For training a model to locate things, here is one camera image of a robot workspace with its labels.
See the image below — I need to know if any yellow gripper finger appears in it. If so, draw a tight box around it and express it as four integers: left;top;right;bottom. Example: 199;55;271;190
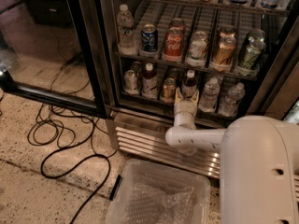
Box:
190;91;199;105
175;87;183;105

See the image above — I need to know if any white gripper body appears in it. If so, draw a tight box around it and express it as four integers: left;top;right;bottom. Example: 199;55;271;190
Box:
174;100;197;129

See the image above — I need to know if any dark drink bottle white cap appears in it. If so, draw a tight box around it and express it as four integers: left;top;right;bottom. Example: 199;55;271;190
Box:
181;70;197;99

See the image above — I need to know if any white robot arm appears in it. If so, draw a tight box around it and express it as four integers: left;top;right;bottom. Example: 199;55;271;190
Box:
165;89;299;224

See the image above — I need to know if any clear water bottle bottom middle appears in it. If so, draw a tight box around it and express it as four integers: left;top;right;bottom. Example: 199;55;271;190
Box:
198;77;220;113

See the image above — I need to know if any clear water bottle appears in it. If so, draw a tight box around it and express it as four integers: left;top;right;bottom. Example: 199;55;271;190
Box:
218;82;246;117
198;77;220;113

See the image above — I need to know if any gold can bottom shelf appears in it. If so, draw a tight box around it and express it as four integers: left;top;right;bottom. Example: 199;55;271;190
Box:
160;77;177;104

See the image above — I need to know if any brown tea bottle left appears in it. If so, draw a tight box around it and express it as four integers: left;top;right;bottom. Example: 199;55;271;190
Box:
142;63;158;99

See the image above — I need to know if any clear water bottle bottom right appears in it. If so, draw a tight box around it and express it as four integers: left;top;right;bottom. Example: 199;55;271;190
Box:
218;82;246;117

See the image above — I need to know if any silver can shelf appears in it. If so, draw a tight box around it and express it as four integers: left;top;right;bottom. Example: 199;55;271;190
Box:
124;70;139;95
130;61;142;76

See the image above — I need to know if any silver can rear bottom shelf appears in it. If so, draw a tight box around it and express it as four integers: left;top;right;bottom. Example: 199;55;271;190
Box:
130;61;142;76

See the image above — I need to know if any stainless steel display fridge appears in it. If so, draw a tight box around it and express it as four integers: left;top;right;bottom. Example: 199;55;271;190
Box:
93;0;299;178

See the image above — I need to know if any clear water bottle middle shelf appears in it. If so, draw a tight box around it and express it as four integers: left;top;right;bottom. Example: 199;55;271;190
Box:
117;4;137;55

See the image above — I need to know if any open glass fridge door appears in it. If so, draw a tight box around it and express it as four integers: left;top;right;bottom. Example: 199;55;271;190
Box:
0;0;109;119

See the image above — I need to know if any dark can behind gold can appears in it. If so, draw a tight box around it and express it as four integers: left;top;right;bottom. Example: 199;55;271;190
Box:
167;68;179;82

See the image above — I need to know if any white green soda can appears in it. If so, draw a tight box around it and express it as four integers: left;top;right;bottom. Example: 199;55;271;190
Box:
185;31;207;67

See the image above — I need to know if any green soda can front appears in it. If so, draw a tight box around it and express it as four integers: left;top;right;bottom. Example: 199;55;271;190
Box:
236;40;266;77

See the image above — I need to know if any orange gold soda can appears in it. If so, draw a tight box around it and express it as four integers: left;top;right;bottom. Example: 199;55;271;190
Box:
209;36;236;72

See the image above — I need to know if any blue pepsi can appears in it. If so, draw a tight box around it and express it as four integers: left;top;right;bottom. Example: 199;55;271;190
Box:
139;23;158;58

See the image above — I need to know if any dark can behind orange can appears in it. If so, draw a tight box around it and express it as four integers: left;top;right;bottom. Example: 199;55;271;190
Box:
218;26;235;38

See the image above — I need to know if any red can behind coca-cola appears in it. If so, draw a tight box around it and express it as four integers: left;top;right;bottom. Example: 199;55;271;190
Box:
169;18;185;32

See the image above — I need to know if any green soda can rear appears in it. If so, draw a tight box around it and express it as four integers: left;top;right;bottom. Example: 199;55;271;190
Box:
243;29;265;46

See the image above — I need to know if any clear plastic storage bin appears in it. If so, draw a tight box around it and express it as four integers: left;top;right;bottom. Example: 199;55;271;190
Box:
106;159;210;224

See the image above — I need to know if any bubble wrap sheet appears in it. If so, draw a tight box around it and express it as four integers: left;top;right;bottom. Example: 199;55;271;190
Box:
121;175;195;224

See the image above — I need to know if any black floor cable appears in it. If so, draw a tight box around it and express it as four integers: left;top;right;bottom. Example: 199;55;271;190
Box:
26;54;118;224

